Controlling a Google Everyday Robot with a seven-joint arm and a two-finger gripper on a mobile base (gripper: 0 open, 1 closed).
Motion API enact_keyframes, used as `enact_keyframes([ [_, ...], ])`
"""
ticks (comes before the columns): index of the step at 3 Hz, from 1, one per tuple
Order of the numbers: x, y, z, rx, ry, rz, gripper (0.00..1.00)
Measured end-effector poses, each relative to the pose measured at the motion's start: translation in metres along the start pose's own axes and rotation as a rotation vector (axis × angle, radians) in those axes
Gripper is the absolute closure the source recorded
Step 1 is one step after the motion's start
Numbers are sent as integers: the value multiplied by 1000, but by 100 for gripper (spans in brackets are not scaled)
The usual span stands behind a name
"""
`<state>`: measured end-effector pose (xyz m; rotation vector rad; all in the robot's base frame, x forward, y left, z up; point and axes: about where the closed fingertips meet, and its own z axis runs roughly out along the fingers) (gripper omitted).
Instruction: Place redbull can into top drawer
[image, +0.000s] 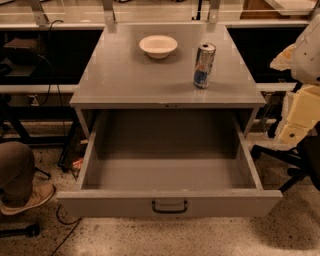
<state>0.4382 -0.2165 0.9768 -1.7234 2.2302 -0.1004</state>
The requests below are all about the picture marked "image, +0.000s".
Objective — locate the black stand foot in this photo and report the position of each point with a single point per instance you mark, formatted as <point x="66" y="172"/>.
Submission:
<point x="30" y="231"/>

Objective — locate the black drawer handle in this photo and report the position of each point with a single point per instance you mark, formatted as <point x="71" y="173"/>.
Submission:
<point x="179" y="208"/>

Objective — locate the white bowl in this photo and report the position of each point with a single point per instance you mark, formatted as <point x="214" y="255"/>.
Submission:
<point x="158" y="46"/>

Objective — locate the tan shoe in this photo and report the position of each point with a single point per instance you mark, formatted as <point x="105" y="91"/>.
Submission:
<point x="40" y="195"/>

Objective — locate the open grey top drawer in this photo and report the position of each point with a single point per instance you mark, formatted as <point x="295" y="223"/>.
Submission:
<point x="135" y="157"/>

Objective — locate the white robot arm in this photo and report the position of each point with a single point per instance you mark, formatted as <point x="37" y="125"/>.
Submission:
<point x="306" y="56"/>

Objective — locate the silver blue redbull can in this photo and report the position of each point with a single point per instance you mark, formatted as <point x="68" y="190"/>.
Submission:
<point x="203" y="65"/>

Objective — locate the grey metal cabinet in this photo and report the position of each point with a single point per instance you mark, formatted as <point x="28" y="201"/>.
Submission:
<point x="119" y="75"/>

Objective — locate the dark box on shelf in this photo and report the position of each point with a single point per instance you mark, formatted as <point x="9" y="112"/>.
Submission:
<point x="22" y="51"/>

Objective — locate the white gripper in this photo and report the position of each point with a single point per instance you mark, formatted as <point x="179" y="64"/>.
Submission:
<point x="308" y="58"/>

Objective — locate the person's leg brown trousers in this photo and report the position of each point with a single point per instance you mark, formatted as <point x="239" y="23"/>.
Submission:
<point x="17" y="168"/>

